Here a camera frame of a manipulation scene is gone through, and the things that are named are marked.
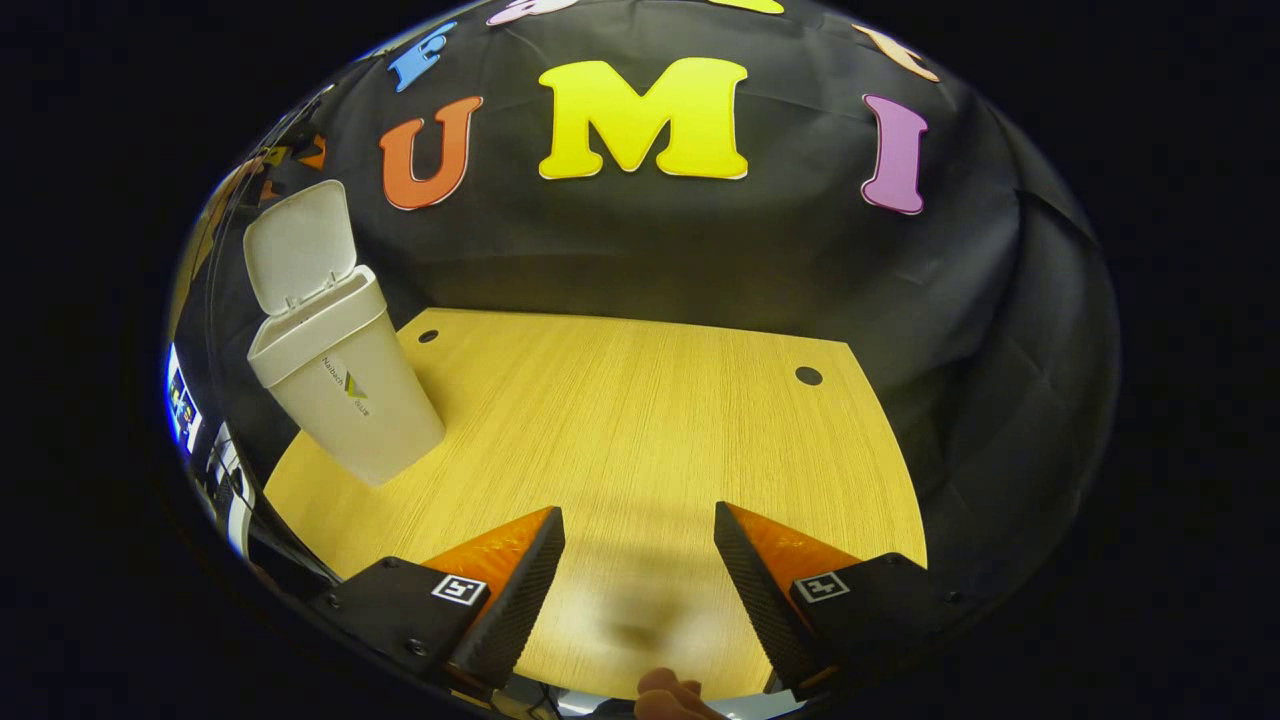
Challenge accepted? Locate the white desktop garbage bin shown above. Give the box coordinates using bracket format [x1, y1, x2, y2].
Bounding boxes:
[243, 180, 447, 488]

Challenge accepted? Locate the black backdrop cloth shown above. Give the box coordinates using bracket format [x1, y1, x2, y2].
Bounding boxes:
[165, 0, 1121, 601]

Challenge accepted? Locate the wooden desktop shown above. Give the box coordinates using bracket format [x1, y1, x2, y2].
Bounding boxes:
[262, 308, 929, 701]

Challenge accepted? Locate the white and black device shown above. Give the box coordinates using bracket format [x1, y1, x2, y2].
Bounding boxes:
[205, 422, 259, 561]

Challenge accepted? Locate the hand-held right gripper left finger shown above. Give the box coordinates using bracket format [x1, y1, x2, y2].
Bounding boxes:
[310, 506, 566, 701]

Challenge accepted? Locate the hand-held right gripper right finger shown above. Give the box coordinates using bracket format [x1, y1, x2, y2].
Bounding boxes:
[713, 502, 976, 701]

